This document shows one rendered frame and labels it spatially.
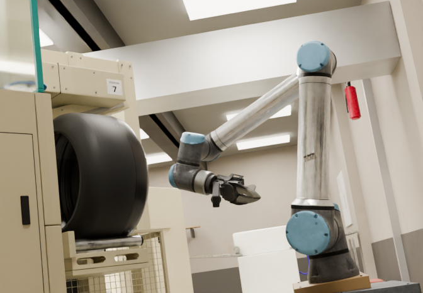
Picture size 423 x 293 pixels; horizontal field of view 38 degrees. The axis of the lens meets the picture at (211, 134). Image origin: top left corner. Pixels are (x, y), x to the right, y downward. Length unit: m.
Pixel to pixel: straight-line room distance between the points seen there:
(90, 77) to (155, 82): 3.08
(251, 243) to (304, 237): 7.92
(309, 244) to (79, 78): 1.47
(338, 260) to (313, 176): 0.34
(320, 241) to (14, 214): 1.00
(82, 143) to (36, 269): 0.90
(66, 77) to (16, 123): 1.32
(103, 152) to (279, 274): 7.63
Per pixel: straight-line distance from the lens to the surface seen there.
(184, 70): 6.14
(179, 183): 2.35
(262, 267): 9.90
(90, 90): 3.08
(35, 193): 1.70
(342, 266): 2.31
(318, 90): 2.18
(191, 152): 2.33
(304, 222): 2.12
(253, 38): 6.18
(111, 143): 2.49
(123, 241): 2.57
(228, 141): 2.43
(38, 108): 1.78
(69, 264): 2.43
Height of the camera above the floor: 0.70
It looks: 13 degrees up
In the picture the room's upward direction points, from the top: 8 degrees counter-clockwise
